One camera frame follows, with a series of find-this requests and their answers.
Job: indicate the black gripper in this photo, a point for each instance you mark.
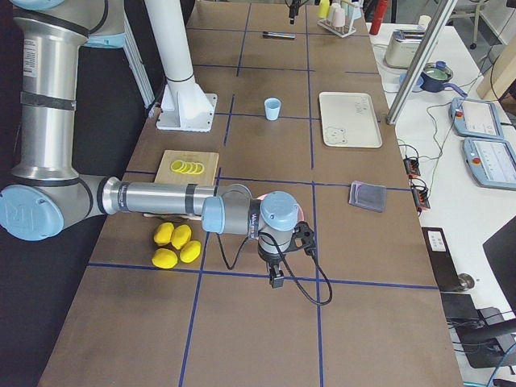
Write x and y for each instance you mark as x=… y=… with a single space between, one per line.
x=293 y=9
x=269 y=255

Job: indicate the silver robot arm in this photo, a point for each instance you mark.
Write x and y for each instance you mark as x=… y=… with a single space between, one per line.
x=49 y=195

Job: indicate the yellow cup on rack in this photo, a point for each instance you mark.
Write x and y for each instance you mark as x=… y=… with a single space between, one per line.
x=323 y=8

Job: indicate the pink cup on rack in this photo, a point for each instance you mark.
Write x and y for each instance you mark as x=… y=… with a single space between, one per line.
x=338 y=18

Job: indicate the white cup rack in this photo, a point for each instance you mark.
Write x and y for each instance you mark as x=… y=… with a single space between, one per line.
x=353 y=12

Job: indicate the light blue plastic cup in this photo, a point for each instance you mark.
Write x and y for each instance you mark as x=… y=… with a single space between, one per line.
x=272 y=108

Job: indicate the steel muddler black tip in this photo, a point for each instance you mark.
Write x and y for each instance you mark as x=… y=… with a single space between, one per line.
x=278 y=35

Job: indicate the red bottle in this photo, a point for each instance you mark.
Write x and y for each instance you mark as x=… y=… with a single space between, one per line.
x=379 y=14

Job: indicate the yellow lemon front right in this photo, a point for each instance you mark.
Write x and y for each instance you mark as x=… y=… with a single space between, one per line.
x=191 y=251

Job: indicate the yellow lemon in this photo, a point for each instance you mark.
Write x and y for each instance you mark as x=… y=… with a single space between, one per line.
x=191 y=251
x=163 y=234
x=181 y=236
x=164 y=258

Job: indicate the yellow lemon back right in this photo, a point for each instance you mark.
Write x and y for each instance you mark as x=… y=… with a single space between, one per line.
x=181 y=236

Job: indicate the yellow lemon front left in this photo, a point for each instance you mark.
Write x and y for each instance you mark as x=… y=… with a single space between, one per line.
x=164 y=258

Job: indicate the silver toaster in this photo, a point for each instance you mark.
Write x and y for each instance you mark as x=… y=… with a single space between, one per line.
x=402 y=47

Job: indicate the yellow lemon back left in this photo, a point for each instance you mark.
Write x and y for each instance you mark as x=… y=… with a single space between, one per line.
x=163 y=234

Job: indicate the grey folded cloth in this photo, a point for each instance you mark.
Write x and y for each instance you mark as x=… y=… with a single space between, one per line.
x=368 y=196

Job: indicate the cream bear tray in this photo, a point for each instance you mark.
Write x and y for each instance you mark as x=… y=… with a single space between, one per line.
x=349 y=120

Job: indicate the lemon slices row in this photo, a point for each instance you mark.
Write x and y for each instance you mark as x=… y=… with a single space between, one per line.
x=187 y=167

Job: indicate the wooden cutting board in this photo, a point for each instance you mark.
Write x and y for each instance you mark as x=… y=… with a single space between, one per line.
x=165 y=176

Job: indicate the blue pot with lid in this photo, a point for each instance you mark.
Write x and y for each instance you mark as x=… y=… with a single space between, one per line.
x=437 y=77

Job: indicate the lower orange power strip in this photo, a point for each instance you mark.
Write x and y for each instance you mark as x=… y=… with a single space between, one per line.
x=420 y=193

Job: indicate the orange power strip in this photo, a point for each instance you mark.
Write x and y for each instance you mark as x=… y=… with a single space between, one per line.
x=412 y=167
x=420 y=193

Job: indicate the upper orange power strip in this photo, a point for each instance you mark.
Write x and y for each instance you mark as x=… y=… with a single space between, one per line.
x=412 y=167

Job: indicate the upper teach pendant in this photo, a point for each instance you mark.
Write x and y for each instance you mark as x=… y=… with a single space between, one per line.
x=475 y=118

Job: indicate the teach pendant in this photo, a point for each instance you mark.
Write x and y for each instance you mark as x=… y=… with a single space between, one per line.
x=475 y=118
x=491 y=161

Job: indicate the lower teach pendant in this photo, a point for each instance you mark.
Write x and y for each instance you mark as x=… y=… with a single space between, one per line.
x=491 y=161

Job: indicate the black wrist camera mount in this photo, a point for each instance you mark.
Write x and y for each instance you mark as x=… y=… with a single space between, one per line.
x=303 y=238

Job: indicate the aluminium frame post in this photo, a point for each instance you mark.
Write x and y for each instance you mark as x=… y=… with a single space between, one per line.
x=421 y=57

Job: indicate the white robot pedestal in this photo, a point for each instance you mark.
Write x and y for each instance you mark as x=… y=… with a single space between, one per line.
x=184 y=106

